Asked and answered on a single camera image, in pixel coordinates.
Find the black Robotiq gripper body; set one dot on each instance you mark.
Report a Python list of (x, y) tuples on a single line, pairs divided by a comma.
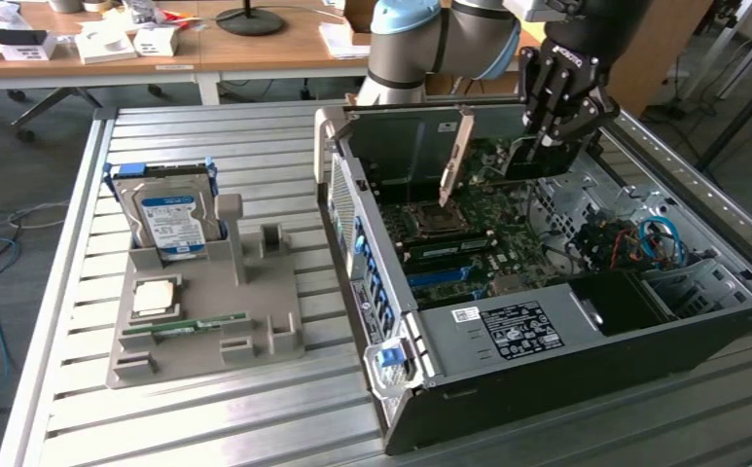
[(602, 29)]

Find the black graphics card metal bracket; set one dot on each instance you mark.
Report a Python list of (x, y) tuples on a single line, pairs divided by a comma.
[(537, 168)]

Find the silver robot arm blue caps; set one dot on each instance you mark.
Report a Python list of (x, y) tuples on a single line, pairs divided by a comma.
[(408, 44)]

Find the white power adapter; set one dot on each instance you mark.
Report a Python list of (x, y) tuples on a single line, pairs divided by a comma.
[(676, 75)]

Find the perforated metal drive cage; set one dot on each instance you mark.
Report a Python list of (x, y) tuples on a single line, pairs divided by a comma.
[(570, 204)]

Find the black metal pole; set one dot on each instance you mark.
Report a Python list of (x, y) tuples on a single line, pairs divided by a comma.
[(745, 109)]

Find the white paper stack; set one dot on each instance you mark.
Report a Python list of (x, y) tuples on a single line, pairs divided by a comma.
[(342, 41)]

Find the CPU socket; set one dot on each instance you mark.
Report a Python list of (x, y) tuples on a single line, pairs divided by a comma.
[(437, 221)]

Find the green motherboard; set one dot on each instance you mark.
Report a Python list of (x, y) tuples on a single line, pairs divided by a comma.
[(518, 253)]

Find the green RAM stick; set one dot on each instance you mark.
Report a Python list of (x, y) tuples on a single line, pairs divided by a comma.
[(181, 327), (446, 247)]

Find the metal disk bay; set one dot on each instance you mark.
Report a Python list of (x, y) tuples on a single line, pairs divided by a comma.
[(700, 287)]

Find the long blue expansion slot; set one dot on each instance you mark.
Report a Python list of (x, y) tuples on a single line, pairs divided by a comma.
[(440, 276)]

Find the small blue expansion slot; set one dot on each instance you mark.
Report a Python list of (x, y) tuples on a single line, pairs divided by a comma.
[(480, 293)]

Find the wooden desk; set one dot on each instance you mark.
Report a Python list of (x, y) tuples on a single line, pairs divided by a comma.
[(251, 48), (63, 68)]

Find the black round lamp base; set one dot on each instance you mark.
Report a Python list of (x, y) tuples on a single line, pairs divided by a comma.
[(249, 23)]

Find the grey power supply with label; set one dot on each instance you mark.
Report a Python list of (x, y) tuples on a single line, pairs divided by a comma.
[(453, 340)]

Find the red and yellow item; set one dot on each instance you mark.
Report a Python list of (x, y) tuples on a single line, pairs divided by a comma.
[(183, 22)]

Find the open black PC case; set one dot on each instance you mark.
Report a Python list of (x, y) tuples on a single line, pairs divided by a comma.
[(577, 384)]

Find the small white labelled box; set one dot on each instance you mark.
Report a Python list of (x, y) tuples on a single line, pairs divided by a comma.
[(155, 43)]

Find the blue case latch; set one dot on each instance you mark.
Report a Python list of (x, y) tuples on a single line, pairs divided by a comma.
[(390, 357)]

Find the hard disk in blue caddy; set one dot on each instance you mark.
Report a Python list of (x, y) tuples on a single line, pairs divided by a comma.
[(167, 219)]

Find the grey plastic parts rack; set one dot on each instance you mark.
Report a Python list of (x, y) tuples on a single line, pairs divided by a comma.
[(246, 301)]

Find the small clear parts bag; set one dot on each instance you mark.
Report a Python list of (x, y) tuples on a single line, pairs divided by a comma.
[(138, 10)]

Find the white box with tape roll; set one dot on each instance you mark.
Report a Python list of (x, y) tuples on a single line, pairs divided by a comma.
[(106, 48)]

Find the beige tape roll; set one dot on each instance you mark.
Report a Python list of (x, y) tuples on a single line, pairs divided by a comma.
[(98, 5)]

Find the silver CPU chip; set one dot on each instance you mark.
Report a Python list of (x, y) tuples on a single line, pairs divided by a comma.
[(154, 297)]

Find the grey desk foot with castors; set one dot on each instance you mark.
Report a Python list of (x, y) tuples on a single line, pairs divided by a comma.
[(58, 104)]

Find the grey cup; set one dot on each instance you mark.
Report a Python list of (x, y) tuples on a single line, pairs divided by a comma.
[(63, 6)]

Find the white box with black insert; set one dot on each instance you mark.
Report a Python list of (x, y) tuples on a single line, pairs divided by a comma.
[(24, 48)]

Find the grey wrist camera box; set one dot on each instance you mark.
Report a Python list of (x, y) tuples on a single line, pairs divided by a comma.
[(537, 10)]

